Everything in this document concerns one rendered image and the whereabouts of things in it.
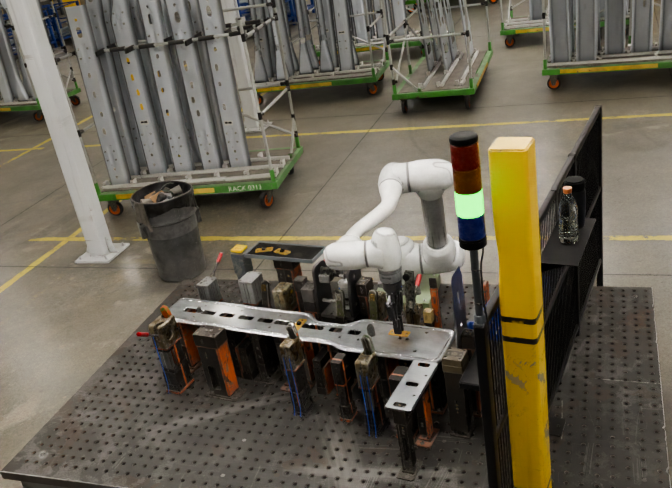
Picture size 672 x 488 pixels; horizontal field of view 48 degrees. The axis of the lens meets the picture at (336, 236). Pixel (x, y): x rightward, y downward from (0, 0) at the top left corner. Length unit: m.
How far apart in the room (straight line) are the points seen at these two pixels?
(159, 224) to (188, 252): 0.34
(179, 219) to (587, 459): 3.86
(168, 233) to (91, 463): 2.91
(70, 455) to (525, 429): 1.92
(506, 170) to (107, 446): 2.14
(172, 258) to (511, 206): 4.34
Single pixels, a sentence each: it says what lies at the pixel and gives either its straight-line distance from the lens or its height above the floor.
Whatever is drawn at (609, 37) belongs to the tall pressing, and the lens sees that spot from 9.85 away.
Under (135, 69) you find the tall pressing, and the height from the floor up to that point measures 1.36.
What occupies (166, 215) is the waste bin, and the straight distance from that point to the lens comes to 5.86.
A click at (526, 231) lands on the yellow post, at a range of 2.00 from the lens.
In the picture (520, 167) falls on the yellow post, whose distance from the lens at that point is 1.93.
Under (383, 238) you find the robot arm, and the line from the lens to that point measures 2.76.
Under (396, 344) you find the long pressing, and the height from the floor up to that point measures 1.00.
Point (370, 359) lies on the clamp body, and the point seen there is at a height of 1.04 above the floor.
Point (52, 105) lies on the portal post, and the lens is 6.60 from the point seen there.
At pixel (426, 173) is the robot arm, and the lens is 3.23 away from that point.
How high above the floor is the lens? 2.66
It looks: 25 degrees down
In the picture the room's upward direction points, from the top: 10 degrees counter-clockwise
